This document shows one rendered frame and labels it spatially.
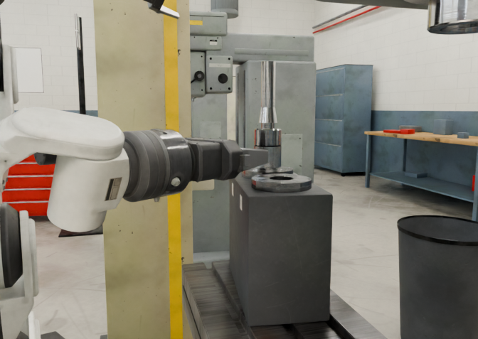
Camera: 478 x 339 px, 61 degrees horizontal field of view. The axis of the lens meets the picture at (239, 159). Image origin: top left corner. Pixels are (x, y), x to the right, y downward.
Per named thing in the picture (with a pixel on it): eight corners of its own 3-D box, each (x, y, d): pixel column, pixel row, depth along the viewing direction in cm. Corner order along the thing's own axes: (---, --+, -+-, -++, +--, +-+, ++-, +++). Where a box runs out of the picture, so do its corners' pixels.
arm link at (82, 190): (175, 152, 48) (82, 160, 40) (152, 223, 52) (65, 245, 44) (126, 108, 54) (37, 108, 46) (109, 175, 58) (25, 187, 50)
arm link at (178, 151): (244, 127, 56) (176, 131, 47) (244, 196, 57) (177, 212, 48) (184, 125, 64) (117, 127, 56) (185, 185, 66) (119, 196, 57)
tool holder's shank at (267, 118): (272, 127, 72) (272, 63, 71) (280, 128, 69) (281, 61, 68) (255, 128, 71) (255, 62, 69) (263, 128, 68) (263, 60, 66)
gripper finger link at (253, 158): (264, 166, 62) (236, 170, 58) (264, 146, 62) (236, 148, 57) (272, 167, 61) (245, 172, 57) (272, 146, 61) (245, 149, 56)
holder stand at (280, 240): (247, 327, 57) (247, 186, 54) (228, 267, 78) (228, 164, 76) (330, 321, 58) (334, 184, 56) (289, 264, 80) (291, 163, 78)
